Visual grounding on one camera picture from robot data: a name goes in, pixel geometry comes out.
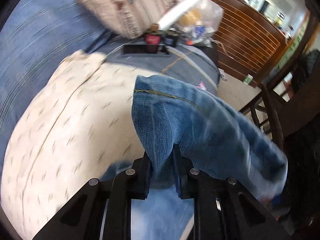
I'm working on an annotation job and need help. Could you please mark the red cosmetic jar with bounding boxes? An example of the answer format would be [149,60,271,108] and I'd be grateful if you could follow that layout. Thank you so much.
[144,29,161,54]

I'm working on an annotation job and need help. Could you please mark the clear plastic bag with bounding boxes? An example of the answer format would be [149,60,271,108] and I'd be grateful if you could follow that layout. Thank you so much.
[175,0,223,46]

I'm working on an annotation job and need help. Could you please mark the grey star-print bedsheet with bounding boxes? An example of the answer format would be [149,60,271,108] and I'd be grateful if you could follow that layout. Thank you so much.
[98,38,220,95]

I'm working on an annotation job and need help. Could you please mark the small green-white bottle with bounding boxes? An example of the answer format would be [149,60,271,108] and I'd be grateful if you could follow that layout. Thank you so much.
[243,74,253,85]

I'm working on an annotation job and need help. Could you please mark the black tray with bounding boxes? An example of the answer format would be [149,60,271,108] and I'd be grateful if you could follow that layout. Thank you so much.
[123,44,170,56]

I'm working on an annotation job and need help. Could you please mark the blue denim jeans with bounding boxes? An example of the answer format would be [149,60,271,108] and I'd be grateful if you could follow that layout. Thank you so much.
[101,74,288,240]

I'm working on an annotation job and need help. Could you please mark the striped beige pillow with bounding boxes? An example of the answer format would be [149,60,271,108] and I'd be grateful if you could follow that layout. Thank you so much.
[79,0,177,39]

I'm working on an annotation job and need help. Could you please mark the dark wooden chair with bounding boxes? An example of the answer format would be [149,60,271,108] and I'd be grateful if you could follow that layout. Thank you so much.
[239,84,287,150]

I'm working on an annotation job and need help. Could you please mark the white tube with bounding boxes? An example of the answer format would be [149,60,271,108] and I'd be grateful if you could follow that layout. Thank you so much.
[156,0,202,31]

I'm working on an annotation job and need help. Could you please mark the cream leaf-print quilt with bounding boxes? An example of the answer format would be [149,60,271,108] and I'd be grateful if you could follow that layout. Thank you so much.
[1,50,152,239]

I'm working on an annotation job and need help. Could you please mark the blue plaid pillow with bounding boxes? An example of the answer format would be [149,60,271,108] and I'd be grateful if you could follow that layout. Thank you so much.
[1,0,111,159]

